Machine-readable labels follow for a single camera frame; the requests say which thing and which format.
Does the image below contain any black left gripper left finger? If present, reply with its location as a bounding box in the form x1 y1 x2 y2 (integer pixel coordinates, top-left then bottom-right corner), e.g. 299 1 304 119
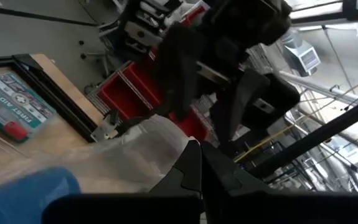
149 140 202 198

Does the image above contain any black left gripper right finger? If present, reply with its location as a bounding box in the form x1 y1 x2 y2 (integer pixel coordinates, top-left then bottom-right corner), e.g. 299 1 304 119
202 142 273 198

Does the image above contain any clear plastic bag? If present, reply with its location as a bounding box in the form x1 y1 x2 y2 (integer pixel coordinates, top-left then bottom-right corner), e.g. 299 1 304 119
0 113 198 195

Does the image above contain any blue bandage roll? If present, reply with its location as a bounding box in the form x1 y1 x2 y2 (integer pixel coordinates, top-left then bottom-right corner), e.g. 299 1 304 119
0 166 82 224

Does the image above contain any white ceiling vent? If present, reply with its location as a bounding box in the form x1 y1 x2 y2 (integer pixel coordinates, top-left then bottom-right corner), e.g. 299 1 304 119
283 39 322 78

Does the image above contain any office chair base with casters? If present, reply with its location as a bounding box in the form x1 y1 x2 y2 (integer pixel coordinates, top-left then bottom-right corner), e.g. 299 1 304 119
78 39 113 78

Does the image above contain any teal white first aid kit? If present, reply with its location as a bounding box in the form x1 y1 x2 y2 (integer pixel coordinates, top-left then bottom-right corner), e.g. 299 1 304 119
0 72 57 144

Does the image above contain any silver ceiling duct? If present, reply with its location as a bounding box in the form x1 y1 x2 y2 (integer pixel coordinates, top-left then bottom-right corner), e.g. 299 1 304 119
278 29 358 106

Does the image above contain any grey metal bracket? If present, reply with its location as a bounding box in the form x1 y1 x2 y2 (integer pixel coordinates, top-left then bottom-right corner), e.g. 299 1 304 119
90 119 120 143

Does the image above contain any wire shelf with red bins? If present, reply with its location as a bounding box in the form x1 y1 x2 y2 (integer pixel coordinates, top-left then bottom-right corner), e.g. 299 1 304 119
87 2 219 144

